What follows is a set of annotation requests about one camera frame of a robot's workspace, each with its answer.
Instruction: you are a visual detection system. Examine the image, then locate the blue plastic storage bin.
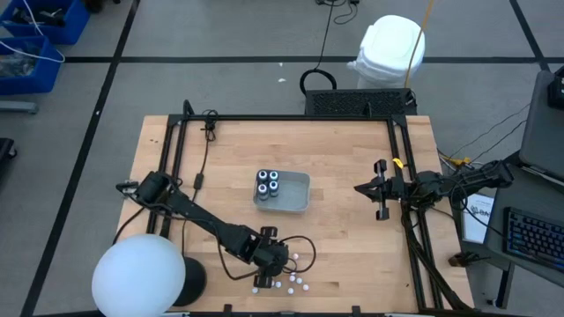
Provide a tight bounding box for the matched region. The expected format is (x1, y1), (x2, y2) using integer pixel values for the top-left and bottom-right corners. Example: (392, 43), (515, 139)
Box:
(0, 35), (63, 96)
(0, 0), (92, 46)

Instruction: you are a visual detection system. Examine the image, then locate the black aluminium frame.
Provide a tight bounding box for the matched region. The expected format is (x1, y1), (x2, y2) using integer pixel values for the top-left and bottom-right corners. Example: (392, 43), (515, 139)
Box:
(145, 99), (476, 317)

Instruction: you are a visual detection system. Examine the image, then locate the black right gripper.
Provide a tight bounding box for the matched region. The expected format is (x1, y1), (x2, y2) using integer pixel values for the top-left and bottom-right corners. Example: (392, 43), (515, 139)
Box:
(353, 158), (409, 222)

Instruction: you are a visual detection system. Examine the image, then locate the grey flat bar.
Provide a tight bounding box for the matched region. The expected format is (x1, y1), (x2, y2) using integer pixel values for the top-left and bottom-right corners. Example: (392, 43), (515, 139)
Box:
(0, 100), (39, 115)

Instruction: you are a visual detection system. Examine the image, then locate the black lamp cable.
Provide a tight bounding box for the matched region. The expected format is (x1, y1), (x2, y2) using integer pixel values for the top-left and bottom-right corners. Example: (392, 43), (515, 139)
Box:
(181, 109), (219, 261)

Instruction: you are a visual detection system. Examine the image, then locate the black floor cable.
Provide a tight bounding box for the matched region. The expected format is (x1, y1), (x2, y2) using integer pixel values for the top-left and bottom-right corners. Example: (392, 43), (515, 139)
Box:
(299, 0), (361, 96)

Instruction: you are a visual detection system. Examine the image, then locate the black backlit keyboard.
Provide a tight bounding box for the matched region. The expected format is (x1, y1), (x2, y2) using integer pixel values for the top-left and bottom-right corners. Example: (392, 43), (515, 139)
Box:
(501, 206), (564, 273)

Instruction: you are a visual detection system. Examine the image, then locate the white globe table lamp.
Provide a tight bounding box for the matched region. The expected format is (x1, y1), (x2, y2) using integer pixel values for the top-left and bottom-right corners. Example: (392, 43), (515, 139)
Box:
(91, 232), (208, 317)

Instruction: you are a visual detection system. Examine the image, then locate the grey keyboard desk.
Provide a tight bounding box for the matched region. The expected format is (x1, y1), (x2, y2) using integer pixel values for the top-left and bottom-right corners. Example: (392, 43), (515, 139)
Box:
(483, 163), (564, 288)

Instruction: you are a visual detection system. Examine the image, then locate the white paper sheet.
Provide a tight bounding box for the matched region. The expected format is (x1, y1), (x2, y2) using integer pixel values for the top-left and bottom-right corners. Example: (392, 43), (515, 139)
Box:
(461, 192), (496, 246)

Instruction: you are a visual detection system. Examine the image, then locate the black cable bundle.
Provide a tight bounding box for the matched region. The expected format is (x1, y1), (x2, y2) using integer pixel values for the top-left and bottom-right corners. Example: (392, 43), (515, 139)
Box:
(398, 206), (476, 314)

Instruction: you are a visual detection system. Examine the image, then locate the black mesh computer case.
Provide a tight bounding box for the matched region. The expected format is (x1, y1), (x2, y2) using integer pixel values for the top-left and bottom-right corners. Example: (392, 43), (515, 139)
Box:
(304, 87), (419, 118)

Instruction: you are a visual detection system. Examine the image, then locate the brown black clamp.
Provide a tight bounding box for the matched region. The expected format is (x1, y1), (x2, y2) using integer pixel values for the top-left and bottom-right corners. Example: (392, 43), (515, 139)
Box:
(448, 250), (482, 269)

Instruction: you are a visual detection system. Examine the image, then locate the black device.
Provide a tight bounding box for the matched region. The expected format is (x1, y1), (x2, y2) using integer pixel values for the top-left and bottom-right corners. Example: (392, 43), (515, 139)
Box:
(546, 65), (564, 111)

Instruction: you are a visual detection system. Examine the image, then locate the white lined trash bin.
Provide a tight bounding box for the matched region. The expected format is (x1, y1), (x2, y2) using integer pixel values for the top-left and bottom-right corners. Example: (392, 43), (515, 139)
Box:
(346, 14), (427, 90)

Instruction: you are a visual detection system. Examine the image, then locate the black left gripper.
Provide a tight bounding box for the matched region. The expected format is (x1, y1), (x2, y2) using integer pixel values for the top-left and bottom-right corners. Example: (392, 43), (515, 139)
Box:
(252, 225), (291, 290)

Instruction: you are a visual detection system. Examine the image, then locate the white cable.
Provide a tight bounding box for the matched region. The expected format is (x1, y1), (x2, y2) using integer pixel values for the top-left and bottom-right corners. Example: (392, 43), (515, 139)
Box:
(0, 0), (67, 64)

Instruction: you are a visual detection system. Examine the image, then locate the grey desk panel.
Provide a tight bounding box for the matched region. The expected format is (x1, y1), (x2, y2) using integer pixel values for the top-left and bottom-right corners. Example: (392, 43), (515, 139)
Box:
(518, 69), (564, 182)

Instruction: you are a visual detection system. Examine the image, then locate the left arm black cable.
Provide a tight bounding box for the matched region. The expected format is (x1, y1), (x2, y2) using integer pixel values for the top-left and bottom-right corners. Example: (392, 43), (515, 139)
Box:
(217, 234), (317, 282)

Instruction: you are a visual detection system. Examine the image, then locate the yellow hanging cable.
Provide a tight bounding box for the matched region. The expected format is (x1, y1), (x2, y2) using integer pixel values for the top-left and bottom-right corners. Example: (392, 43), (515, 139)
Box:
(404, 0), (437, 88)

